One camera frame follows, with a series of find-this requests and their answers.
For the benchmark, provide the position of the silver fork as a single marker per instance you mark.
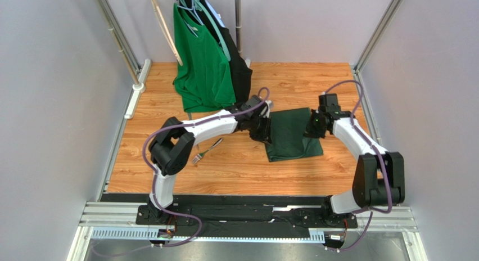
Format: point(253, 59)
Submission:
point(199, 156)

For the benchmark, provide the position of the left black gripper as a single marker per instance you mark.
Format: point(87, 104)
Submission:
point(265, 135)

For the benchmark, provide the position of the metal rack pole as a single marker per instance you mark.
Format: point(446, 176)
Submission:
point(238, 17)

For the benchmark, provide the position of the dark green cloth napkin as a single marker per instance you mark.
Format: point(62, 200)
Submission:
point(288, 142)

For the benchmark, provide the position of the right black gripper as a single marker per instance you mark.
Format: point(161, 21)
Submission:
point(312, 127)

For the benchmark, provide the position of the white corner pole bracket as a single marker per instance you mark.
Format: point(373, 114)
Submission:
point(138, 87)

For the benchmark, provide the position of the black t-shirt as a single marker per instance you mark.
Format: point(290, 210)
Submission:
point(240, 73)

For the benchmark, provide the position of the green t-shirt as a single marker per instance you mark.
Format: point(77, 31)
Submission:
point(204, 79)

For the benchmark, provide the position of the teal clothes hanger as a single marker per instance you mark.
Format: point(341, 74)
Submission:
point(203, 13)

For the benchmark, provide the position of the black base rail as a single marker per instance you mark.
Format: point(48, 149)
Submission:
point(290, 217)

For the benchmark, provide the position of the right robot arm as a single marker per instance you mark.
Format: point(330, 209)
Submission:
point(379, 179)

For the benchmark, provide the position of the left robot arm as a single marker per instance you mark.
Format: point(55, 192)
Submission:
point(170, 149)

